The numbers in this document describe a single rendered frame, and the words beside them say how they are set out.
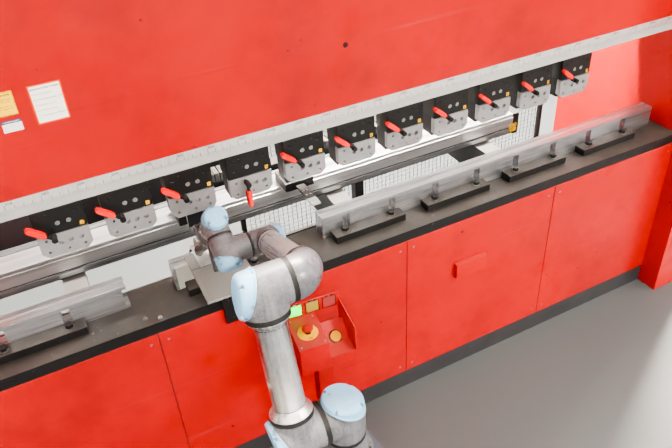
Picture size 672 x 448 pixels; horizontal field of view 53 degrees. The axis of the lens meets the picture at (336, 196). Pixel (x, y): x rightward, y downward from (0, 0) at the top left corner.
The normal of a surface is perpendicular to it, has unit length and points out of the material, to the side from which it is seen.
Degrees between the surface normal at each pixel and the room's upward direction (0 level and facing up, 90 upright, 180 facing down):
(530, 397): 0
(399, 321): 90
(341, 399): 8
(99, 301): 90
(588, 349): 0
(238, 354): 90
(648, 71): 90
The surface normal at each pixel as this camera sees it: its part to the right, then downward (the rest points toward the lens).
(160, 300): -0.05, -0.83
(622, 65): -0.89, 0.29
